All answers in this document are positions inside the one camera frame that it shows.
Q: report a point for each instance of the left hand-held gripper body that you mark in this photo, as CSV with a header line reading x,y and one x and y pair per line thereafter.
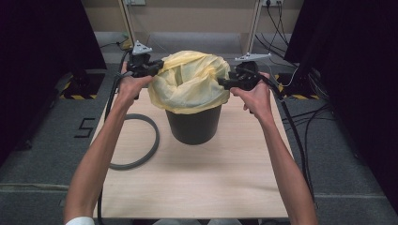
x,y
139,65

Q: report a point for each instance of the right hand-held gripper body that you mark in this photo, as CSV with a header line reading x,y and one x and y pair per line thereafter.
x,y
247,76

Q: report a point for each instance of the yellow plastic trash bag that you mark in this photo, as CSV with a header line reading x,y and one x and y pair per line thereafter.
x,y
187,84

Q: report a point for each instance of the dark grey trash bin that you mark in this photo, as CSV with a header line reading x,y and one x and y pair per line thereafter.
x,y
194,128

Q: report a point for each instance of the person's left hand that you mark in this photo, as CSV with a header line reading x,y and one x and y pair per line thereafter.
x,y
130,89

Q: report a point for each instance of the person's right hand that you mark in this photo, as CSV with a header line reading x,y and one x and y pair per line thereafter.
x,y
258,100

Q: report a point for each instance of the white desk leg panel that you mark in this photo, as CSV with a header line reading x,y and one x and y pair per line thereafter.
x,y
250,31
130,25

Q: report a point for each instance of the dark curtain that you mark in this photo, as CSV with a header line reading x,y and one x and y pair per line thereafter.
x,y
40,62
359,78

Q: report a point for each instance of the white sleeve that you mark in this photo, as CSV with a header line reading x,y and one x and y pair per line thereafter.
x,y
79,221

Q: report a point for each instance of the black yellow striped base plate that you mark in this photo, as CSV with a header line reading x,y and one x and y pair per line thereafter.
x,y
81,90
297,92

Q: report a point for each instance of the white wall socket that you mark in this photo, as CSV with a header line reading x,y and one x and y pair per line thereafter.
x,y
272,2
134,2

